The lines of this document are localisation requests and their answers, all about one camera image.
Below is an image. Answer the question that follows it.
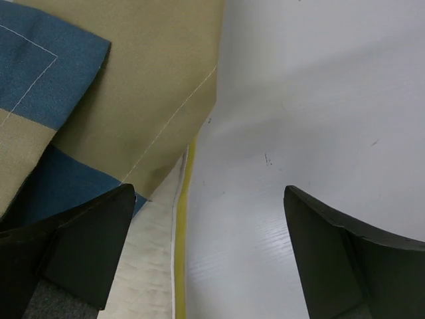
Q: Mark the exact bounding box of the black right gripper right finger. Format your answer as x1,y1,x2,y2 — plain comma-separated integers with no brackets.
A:
284,185,424,318

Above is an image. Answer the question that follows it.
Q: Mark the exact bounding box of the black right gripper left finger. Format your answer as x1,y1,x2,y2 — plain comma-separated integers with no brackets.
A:
1,184,135,318

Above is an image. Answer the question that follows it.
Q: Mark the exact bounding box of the blue beige striped pillowcase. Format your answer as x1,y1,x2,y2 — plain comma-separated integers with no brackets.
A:
1,1,224,229

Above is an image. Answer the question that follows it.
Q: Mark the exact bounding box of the cream yellow-edged pillow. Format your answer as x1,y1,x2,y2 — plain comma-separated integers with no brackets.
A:
98,144,195,318

